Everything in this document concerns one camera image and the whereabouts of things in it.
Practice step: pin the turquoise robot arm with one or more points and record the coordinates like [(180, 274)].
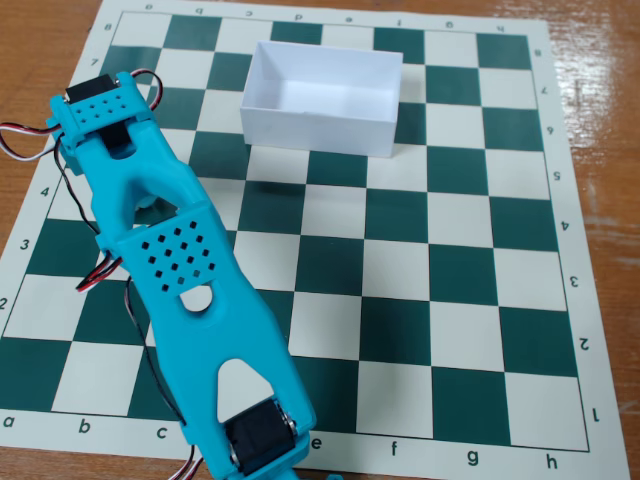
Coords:
[(210, 325)]

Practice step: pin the white open rectangular box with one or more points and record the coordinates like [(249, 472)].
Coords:
[(320, 127)]

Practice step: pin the green and white chessboard mat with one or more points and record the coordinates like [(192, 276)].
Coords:
[(450, 280)]

